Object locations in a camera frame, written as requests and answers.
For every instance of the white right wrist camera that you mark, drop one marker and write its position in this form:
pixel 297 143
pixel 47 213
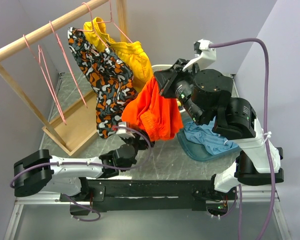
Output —
pixel 204 56

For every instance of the light blue shorts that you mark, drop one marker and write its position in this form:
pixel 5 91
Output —
pixel 214 143

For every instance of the white plastic laundry basket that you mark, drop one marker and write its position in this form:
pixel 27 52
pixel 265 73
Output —
pixel 161 67

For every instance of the yellow shorts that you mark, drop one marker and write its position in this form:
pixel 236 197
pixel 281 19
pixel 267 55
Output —
pixel 131 53

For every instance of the camouflage patterned shorts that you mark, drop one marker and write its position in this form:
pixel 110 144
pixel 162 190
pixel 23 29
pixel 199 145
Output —
pixel 110 78

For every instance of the orange shorts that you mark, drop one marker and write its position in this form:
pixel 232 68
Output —
pixel 159 117

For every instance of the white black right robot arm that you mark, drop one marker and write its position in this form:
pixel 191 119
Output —
pixel 206 95

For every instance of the teal translucent plastic tray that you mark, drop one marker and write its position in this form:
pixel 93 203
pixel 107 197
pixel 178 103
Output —
pixel 198 152

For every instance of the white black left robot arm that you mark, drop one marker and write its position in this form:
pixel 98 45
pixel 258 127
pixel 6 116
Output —
pixel 41 171

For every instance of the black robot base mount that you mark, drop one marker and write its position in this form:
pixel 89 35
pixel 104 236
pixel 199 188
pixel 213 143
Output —
pixel 105 195

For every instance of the pink wire hanger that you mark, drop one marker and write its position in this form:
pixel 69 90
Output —
pixel 68 63
pixel 41 60

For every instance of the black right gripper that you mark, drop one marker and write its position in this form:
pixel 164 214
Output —
pixel 166 78

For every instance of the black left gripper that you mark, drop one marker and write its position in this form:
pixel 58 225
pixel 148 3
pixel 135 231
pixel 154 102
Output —
pixel 144 143

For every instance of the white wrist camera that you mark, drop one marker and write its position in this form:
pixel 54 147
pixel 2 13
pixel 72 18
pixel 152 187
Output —
pixel 204 56
pixel 123 130

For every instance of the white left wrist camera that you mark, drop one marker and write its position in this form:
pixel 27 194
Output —
pixel 123 130

